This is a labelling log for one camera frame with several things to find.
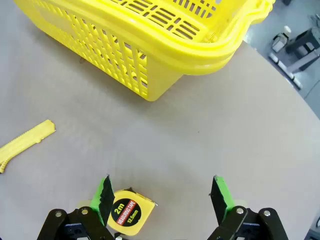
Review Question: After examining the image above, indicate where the black plastic stool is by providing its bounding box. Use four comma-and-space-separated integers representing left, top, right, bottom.
284, 26, 320, 74

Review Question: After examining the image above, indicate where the yellow utility knife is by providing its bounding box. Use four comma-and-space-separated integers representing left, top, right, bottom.
0, 119, 57, 175

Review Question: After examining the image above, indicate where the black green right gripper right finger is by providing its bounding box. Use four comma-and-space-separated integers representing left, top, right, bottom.
207, 174, 290, 240

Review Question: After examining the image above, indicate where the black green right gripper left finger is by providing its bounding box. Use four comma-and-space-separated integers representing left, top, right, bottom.
36, 174, 118, 240

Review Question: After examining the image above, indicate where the yellow tape measure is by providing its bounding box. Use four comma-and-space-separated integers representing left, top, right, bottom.
106, 186, 159, 236

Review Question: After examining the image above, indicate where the yellow plastic shopping basket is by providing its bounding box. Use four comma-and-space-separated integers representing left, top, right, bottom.
12, 0, 277, 102

